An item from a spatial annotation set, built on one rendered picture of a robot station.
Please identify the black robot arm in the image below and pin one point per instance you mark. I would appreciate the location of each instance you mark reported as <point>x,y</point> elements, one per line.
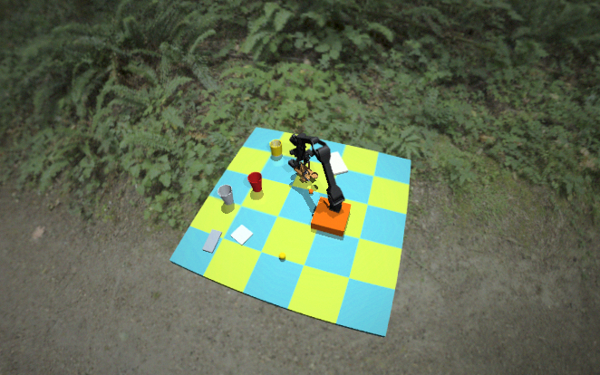
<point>323,154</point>

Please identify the red cup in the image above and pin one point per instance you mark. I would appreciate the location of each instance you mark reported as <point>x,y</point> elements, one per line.
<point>255,180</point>

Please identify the grey cup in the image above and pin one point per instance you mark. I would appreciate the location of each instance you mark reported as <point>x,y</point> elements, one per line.
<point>226,194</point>

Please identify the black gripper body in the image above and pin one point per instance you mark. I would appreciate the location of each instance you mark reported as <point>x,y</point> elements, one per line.
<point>300,156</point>

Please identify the yellow mug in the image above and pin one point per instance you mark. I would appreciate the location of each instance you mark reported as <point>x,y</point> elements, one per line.
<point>276,147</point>

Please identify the white flat square plate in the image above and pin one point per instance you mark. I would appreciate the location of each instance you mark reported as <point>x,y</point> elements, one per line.
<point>241,234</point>

